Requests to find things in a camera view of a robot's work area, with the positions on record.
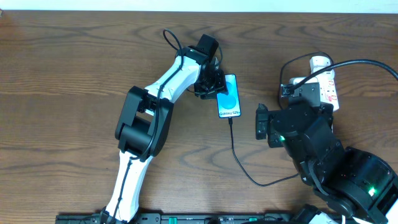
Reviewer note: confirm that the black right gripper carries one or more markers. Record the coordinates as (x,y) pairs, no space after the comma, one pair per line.
(262,123)

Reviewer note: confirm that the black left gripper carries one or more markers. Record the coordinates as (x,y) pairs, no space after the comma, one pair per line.
(210,86)

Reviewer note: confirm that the blue Samsung Galaxy smartphone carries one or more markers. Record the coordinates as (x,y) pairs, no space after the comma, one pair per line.
(228,103)

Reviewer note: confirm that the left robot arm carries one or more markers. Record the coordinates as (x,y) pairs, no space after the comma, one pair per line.
(145,119)

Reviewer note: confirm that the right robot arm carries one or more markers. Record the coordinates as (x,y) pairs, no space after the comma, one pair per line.
(352,182)

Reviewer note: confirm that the white charger adapter plug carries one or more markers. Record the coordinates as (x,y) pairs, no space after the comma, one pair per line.
(318,63)

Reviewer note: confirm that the white power strip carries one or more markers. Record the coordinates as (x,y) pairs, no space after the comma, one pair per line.
(328,93)

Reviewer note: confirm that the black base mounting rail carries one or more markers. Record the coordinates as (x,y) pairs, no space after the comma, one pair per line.
(156,218)

